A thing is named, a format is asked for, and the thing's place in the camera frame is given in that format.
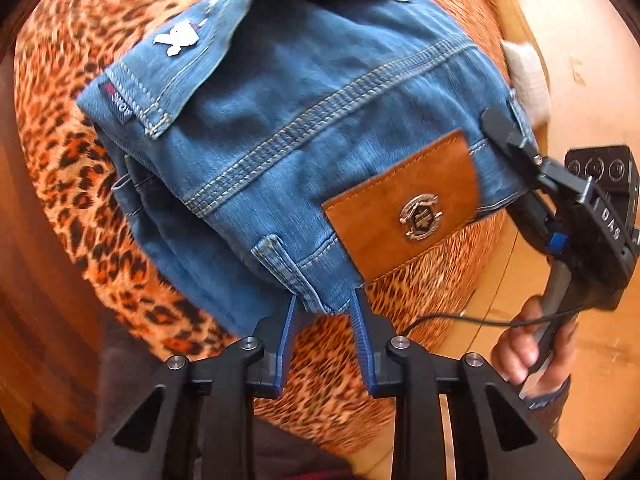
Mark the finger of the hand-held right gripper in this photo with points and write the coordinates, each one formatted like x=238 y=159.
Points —
x=510 y=137
x=537 y=225

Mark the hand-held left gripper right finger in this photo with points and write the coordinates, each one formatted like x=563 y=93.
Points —
x=363 y=342

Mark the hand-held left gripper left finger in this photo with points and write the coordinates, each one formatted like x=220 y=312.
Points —
x=286 y=342

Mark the blue denim pants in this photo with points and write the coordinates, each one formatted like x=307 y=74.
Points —
x=300 y=135

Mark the person's right forearm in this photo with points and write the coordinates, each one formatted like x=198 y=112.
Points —
x=547 y=405

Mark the person's right hand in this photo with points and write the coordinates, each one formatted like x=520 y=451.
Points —
x=520 y=345

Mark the white knitted cloth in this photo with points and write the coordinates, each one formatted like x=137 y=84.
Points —
x=527 y=82

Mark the person's dark clothing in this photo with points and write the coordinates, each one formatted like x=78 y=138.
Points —
x=135 y=360

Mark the leopard print bedspread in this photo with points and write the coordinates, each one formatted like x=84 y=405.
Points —
x=65 y=160

